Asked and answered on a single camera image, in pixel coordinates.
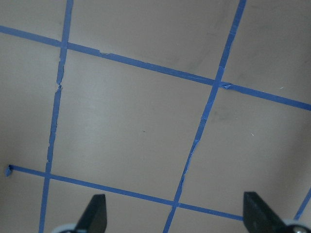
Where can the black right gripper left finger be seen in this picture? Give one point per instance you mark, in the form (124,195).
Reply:
(94,218)

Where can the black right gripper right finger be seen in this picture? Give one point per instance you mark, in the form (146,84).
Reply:
(258,217)

